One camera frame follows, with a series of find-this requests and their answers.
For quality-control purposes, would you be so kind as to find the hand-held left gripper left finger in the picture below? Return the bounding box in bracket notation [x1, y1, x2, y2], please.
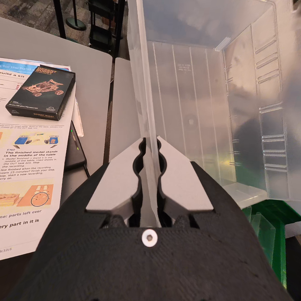
[86, 137, 147, 227]

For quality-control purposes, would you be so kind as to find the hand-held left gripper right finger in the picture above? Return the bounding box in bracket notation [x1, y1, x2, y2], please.
[156, 135, 214, 227]

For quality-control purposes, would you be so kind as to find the clear plastic drawer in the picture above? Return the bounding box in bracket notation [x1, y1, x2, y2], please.
[249, 210, 277, 272]

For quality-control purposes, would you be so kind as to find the clear plastic bin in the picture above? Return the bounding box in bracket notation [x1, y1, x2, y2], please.
[127, 0, 301, 228]

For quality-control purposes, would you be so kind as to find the green plastic bin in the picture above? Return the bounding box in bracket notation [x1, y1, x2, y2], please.
[241, 199, 301, 291]

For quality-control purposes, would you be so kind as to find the black power bank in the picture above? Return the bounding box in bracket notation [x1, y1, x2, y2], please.
[64, 121, 88, 173]

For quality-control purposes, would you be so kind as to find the printed instruction sheet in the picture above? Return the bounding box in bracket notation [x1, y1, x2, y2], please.
[0, 119, 74, 261]

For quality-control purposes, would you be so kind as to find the black model kit box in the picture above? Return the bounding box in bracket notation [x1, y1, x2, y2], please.
[5, 65, 76, 122]

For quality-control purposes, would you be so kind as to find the black shelf cart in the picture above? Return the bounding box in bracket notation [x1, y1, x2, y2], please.
[88, 0, 126, 57]

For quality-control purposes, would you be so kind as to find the black stanchion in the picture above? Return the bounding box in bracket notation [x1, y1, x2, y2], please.
[65, 0, 87, 31]

